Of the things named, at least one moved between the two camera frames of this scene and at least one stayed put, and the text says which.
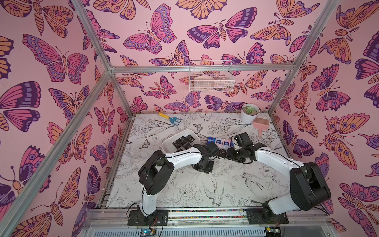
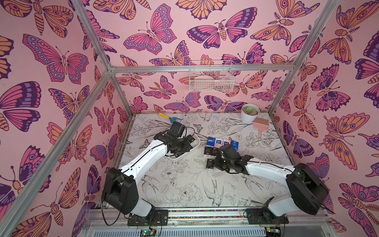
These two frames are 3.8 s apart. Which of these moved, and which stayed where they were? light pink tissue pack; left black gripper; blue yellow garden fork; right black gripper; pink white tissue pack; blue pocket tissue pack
Moved: right black gripper; left black gripper
Stayed: blue pocket tissue pack; pink white tissue pack; light pink tissue pack; blue yellow garden fork
